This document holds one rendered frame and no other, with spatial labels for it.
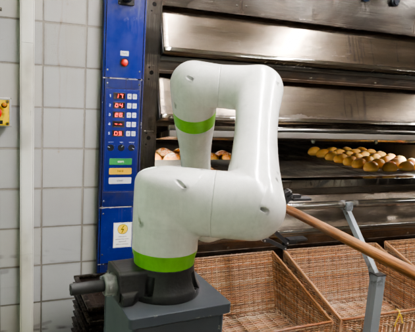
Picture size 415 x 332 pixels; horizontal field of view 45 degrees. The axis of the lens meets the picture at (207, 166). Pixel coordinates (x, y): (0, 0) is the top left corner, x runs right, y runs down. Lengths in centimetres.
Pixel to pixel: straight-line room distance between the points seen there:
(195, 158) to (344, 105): 120
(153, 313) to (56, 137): 114
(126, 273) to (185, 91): 49
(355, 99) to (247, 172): 161
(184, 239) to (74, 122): 110
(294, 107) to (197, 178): 142
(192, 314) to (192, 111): 53
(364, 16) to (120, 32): 117
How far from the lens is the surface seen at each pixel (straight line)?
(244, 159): 99
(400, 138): 250
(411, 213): 286
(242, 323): 227
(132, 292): 97
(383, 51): 259
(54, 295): 213
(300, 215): 168
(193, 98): 124
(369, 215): 267
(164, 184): 91
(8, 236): 203
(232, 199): 90
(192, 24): 209
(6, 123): 186
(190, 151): 139
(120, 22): 195
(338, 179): 250
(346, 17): 247
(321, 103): 238
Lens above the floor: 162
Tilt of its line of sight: 10 degrees down
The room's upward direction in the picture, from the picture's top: 4 degrees clockwise
